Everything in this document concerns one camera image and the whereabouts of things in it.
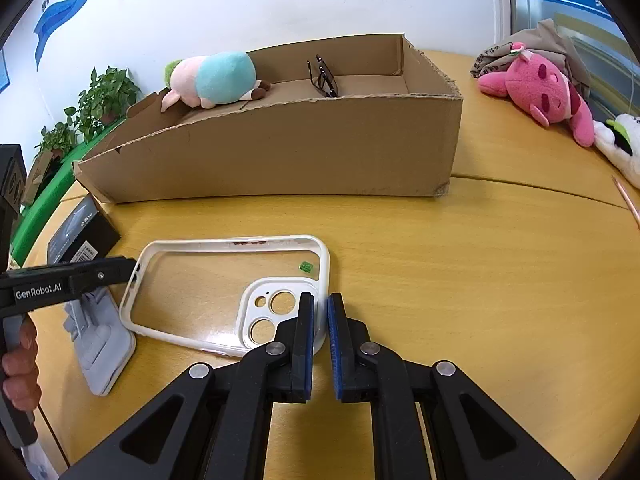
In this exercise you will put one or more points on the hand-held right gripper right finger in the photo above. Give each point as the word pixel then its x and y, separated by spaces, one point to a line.
pixel 334 355

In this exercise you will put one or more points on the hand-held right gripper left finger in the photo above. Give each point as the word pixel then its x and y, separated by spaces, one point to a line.
pixel 305 360

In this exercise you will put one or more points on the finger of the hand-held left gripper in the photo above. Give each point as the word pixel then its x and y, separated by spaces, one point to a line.
pixel 105 272

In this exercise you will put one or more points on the clear white-rimmed phone case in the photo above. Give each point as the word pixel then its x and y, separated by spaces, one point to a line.
pixel 320 265

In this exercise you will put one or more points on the brown cardboard box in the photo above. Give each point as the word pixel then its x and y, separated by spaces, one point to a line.
pixel 300 150

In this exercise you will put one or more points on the person's left hand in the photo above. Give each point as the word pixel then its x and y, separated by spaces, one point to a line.
pixel 22 375

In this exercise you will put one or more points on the black product box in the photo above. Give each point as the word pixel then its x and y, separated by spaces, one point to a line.
pixel 85 235

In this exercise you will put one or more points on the pale grey phone stand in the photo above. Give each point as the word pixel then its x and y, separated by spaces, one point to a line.
pixel 102 350

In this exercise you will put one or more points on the green ledge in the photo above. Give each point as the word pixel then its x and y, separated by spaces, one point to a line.
pixel 45 200

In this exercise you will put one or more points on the small brown carton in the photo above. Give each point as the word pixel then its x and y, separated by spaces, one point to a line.
pixel 37 175

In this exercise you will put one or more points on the teal and pink plush toy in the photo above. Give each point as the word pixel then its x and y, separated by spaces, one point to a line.
pixel 220 80

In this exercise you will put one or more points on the black glasses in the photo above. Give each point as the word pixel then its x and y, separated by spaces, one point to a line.
pixel 325 80

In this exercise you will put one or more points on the white plush toy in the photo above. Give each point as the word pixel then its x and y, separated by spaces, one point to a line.
pixel 622 150

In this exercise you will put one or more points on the beige cloth bag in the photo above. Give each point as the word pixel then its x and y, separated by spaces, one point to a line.
pixel 550 40

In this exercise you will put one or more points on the blue wall banner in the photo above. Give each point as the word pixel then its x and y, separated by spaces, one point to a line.
pixel 65 2

